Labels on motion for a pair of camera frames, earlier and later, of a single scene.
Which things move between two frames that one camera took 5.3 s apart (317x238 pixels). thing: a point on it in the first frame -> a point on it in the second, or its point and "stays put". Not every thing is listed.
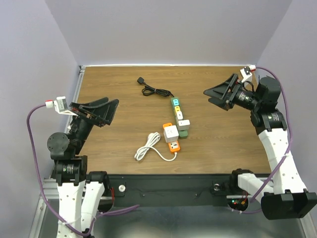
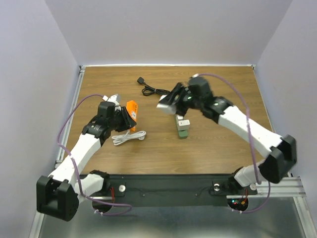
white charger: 184,125 stays put
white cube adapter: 171,134 -> 166,108
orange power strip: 174,146 -> 132,106
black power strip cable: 147,89 stays put
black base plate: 207,190 stays put
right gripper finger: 220,102 -> 181,108
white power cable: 152,139 -> 119,139
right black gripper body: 236,95 -> 184,96
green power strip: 182,134 stays put
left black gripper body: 92,117 -> 120,121
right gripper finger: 222,90 -> 171,96
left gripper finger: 102,104 -> 131,122
